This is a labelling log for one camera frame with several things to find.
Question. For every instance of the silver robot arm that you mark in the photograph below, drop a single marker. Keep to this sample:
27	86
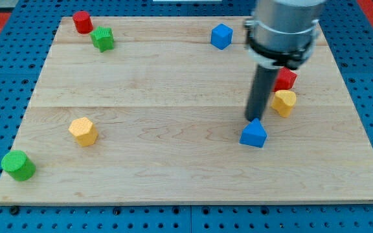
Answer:
283	33

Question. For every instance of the yellow heart block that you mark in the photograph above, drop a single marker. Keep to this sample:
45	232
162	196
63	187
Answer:
283	102

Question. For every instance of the yellow hexagon block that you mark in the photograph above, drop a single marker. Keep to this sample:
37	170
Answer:
83	131

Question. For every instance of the wooden board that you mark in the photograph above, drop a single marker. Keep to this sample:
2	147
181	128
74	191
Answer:
169	110

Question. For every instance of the blue triangle block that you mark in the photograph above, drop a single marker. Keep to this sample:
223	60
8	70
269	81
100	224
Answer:
254	134

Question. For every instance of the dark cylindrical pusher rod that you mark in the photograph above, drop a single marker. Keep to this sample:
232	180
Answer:
262	85

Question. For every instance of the blue cube block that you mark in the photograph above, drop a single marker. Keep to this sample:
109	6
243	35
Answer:
221	36

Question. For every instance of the red pentagon block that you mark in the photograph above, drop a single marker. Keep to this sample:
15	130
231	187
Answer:
285	79

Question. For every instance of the green star block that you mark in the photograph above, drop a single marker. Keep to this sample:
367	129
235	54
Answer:
102	38

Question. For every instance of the red cylinder block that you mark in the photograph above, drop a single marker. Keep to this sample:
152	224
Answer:
82	22

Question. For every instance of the green cylinder block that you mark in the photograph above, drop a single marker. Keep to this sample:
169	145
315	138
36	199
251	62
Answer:
17	164

